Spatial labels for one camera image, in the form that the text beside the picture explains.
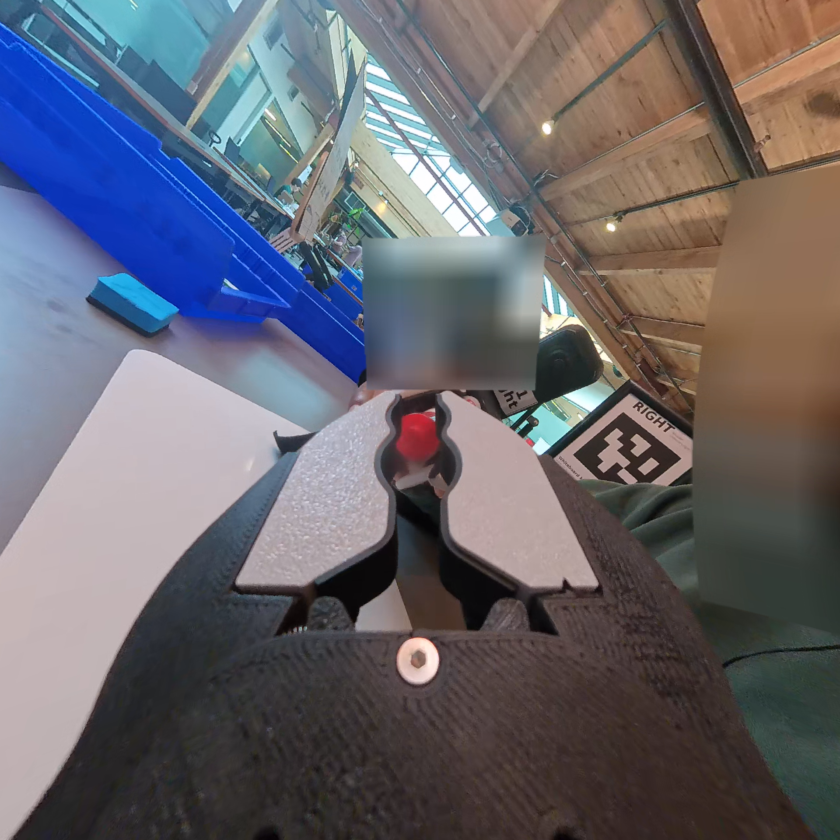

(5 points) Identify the blue plastic bin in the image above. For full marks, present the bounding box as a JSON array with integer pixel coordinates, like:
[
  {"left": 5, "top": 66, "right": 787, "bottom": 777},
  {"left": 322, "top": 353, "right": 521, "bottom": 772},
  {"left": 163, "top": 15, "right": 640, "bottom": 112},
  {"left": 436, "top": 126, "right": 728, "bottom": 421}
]
[
  {"left": 0, "top": 23, "right": 292, "bottom": 321},
  {"left": 230, "top": 234, "right": 368, "bottom": 384}
]

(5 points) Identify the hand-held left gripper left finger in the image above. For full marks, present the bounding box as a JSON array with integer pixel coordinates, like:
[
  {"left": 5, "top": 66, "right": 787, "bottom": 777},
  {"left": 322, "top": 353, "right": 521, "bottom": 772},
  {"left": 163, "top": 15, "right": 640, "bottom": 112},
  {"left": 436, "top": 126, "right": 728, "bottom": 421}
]
[{"left": 235, "top": 394, "right": 399, "bottom": 603}]

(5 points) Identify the blue whiteboard eraser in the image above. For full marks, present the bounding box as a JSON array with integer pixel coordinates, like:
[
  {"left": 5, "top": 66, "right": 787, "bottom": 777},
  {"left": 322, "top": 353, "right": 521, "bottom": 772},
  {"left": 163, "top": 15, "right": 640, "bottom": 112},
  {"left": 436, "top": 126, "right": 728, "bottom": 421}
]
[{"left": 87, "top": 272, "right": 182, "bottom": 337}]

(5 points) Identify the white whiteboard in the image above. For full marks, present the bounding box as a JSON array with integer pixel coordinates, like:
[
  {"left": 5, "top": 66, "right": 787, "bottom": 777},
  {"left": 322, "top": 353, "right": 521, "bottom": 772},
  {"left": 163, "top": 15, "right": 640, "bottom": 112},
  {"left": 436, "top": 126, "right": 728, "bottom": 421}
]
[{"left": 0, "top": 348, "right": 395, "bottom": 840}]

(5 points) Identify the red marker cap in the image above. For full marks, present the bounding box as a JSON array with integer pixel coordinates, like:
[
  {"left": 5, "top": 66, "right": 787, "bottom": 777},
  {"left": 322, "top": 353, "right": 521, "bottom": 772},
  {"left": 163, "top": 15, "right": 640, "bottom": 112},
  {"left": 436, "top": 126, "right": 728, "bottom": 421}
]
[{"left": 397, "top": 411, "right": 443, "bottom": 464}]

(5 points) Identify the wooden sign board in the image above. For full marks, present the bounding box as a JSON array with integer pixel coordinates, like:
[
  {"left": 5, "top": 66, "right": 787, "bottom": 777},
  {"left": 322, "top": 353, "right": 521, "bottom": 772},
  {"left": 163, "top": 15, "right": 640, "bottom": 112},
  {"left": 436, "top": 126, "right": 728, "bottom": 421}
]
[{"left": 290, "top": 63, "right": 371, "bottom": 246}]

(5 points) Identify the green sweatshirt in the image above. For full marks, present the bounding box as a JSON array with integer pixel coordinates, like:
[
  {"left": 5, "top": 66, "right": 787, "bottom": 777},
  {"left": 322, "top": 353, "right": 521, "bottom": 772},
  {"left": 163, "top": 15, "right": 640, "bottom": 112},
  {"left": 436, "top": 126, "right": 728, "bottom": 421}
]
[{"left": 575, "top": 478, "right": 840, "bottom": 840}]

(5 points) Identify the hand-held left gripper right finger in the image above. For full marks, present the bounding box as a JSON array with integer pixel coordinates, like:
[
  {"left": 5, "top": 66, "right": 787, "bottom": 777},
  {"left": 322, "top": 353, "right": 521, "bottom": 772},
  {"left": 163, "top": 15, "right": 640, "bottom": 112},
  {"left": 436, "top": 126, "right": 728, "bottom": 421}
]
[{"left": 436, "top": 389, "right": 603, "bottom": 601}]

